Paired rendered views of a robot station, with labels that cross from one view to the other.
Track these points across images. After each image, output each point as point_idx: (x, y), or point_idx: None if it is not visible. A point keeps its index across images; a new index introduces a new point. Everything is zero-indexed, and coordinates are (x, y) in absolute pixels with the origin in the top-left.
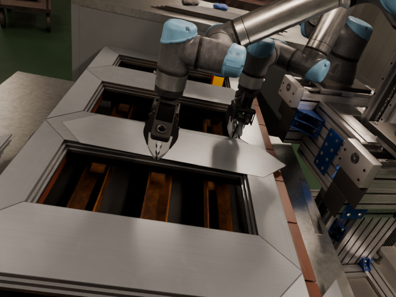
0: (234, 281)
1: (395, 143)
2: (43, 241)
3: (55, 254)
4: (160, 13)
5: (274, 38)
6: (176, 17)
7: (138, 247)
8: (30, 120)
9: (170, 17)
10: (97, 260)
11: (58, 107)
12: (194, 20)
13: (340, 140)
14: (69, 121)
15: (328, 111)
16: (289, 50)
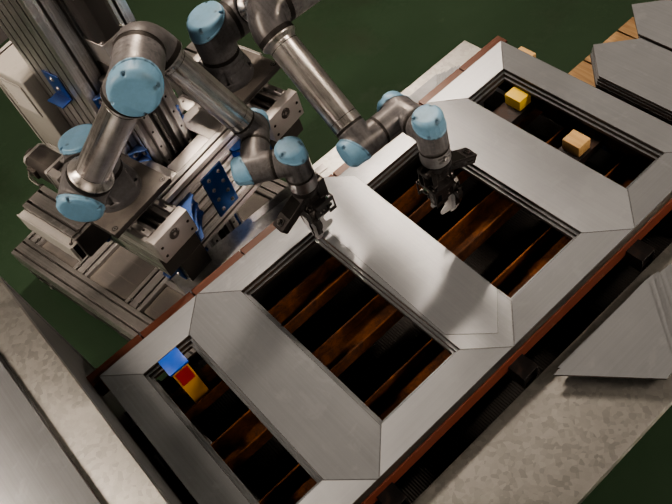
0: (476, 117)
1: (260, 82)
2: (581, 192)
3: (577, 180)
4: (151, 486)
5: (30, 320)
6: (133, 459)
7: (520, 162)
8: (514, 427)
9: (141, 468)
10: (552, 165)
11: (486, 367)
12: (110, 433)
13: (219, 163)
14: (488, 330)
15: (181, 186)
16: (260, 140)
